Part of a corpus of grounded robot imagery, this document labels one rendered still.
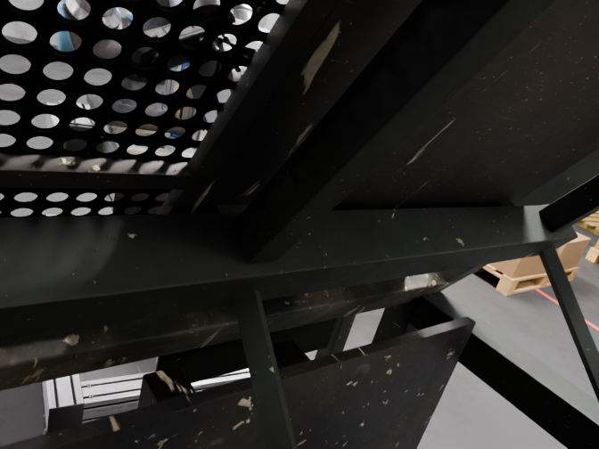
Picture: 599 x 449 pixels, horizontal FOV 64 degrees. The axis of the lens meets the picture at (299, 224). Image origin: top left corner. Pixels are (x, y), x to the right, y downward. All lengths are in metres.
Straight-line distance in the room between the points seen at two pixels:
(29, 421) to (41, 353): 1.11
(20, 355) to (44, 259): 0.34
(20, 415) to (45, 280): 1.48
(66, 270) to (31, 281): 0.03
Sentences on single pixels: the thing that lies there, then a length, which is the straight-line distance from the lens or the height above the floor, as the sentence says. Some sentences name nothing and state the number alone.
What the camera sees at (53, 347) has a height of 0.86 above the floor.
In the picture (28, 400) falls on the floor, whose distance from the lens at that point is 1.94.
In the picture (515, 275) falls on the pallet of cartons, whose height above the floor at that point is 0.15.
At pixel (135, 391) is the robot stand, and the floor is 0.23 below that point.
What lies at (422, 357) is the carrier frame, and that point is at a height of 0.77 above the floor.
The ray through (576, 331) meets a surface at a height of 0.95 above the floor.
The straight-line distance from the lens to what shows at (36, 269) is 0.44.
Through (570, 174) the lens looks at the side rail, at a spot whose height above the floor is 1.21.
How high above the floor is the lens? 1.34
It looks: 21 degrees down
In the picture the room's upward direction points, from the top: 16 degrees clockwise
